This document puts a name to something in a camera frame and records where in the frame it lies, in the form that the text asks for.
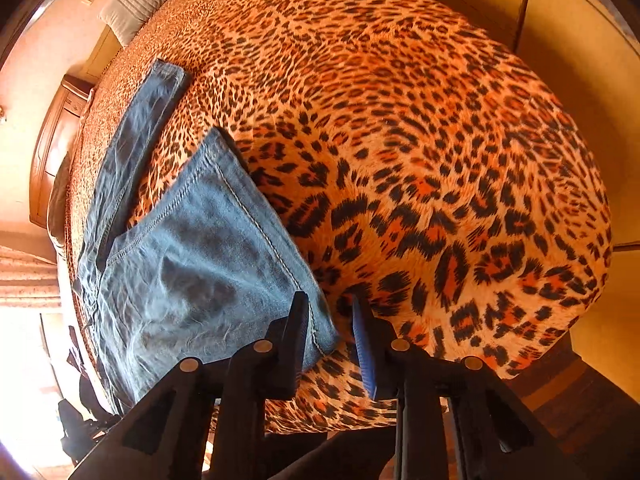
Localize leopard print bed cover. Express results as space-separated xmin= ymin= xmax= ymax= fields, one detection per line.
xmin=65 ymin=0 xmax=612 ymax=432

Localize orange curtain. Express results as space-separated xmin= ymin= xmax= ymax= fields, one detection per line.
xmin=0 ymin=246 xmax=61 ymax=310

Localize wooden wardrobe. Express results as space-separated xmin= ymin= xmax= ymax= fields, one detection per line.
xmin=438 ymin=0 xmax=639 ymax=398

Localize blue denim jeans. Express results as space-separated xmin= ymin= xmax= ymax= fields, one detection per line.
xmin=74 ymin=61 xmax=340 ymax=413

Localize wooden headboard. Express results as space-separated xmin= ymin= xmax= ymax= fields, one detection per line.
xmin=29 ymin=75 xmax=93 ymax=229

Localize grey pillow at headboard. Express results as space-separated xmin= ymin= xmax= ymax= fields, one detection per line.
xmin=47 ymin=153 xmax=72 ymax=259

